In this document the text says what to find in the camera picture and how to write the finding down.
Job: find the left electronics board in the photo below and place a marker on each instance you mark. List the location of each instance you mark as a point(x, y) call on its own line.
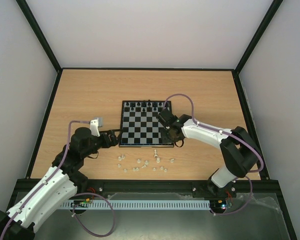
point(82, 201)

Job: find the white slotted cable duct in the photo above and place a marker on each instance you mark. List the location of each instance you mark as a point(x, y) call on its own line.
point(203, 205)

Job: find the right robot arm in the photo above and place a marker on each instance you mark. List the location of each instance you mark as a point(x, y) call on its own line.
point(239, 151)

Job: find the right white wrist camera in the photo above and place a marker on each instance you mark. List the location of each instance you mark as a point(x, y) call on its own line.
point(166, 118)

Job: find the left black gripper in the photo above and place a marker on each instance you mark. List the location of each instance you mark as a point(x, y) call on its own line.
point(114, 141)

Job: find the right electronics board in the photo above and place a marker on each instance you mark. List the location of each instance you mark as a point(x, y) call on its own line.
point(221, 204)

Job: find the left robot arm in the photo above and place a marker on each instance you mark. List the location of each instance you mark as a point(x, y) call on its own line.
point(62, 181)

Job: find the electronics board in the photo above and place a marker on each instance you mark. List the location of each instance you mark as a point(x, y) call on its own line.
point(221, 204)
point(82, 201)

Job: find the black and grey chessboard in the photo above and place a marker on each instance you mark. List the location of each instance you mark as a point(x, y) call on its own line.
point(141, 129)

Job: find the black pieces row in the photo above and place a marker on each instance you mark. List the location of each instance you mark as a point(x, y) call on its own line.
point(142, 106)

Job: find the black frame rail front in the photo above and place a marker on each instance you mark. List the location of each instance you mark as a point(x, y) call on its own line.
point(196, 188)

